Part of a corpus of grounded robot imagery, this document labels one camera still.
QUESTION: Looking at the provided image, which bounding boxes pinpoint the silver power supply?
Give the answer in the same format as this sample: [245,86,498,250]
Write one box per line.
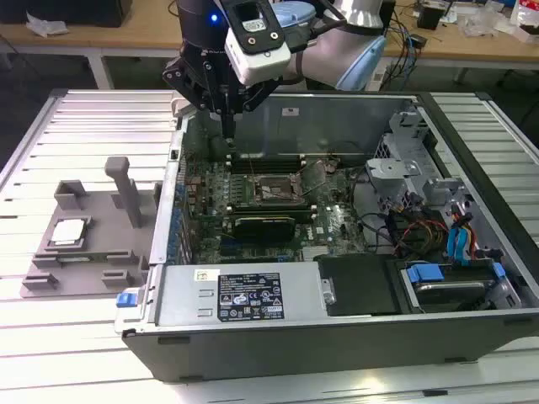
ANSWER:
[153,263,328,327]

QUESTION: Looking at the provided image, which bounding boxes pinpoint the clear plastic bags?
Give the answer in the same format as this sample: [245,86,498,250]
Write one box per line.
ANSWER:
[458,6,513,39]

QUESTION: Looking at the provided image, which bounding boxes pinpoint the small black box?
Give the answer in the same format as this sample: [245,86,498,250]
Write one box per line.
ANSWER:
[418,3,442,31]

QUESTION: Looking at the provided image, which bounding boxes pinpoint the open black PC case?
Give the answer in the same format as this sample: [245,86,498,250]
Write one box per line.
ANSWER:
[114,88,539,383]

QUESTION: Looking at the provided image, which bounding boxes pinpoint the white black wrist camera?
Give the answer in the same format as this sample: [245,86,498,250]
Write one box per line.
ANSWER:
[224,0,292,87]

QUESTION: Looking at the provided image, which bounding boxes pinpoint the long wooden desk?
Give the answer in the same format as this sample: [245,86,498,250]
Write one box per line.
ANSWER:
[0,0,539,89]

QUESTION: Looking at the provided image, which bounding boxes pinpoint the grey case clip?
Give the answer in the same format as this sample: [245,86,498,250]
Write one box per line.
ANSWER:
[169,95,195,123]

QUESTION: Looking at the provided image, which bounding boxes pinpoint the large black box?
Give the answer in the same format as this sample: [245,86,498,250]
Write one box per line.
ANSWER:
[0,0,134,29]

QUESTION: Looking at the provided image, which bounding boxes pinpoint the black plastic shroud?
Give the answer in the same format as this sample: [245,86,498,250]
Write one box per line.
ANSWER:
[315,254,399,317]

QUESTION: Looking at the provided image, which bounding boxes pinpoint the green RAM stick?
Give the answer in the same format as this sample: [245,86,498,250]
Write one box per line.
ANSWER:
[56,251,130,261]

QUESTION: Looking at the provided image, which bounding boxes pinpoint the grey parts rack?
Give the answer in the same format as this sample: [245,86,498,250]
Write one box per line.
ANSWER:
[20,156,163,299]

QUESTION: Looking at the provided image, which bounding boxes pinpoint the crumpled clear plastic wrap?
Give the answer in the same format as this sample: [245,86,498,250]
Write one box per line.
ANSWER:
[25,12,68,38]

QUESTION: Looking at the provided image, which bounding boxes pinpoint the blue flat data wire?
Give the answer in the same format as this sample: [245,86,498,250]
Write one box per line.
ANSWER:
[446,225,477,266]

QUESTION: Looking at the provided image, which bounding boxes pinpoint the silver CPU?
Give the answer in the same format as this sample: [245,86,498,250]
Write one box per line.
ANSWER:
[49,218,92,246]

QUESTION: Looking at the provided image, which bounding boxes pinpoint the red yellow wire bundle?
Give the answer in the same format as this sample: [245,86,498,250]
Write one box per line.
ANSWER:
[387,205,450,258]

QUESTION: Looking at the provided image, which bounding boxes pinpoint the silver metal bracket plate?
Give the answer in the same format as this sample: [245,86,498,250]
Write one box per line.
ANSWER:
[364,157,424,199]

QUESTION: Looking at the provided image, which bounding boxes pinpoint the red white package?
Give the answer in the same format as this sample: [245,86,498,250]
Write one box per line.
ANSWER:
[508,0,539,43]

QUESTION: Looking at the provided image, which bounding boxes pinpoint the green motherboard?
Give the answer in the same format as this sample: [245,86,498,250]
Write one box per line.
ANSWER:
[179,153,374,265]

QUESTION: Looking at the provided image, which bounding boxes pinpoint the silver drive bay frame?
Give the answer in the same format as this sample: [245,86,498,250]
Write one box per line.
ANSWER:
[372,104,437,169]

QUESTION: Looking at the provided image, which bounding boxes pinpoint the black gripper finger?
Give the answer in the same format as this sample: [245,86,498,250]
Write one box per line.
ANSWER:
[163,58,231,144]
[229,77,281,144]

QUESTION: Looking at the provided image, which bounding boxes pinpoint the CPU socket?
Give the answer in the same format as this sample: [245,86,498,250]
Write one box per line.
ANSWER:
[250,173,304,205]

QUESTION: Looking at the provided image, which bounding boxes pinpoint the hard disk blue carrier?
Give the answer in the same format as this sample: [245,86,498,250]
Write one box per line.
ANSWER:
[399,260,506,315]

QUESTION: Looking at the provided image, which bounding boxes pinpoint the silver chipset heatsink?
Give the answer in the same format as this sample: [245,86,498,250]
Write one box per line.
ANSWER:
[301,246,334,260]

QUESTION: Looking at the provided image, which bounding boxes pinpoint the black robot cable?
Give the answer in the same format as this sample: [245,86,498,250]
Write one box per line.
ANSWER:
[294,0,351,51]

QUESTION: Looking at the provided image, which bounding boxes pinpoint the black graphics card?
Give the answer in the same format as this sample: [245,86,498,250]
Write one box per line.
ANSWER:
[232,215,297,244]

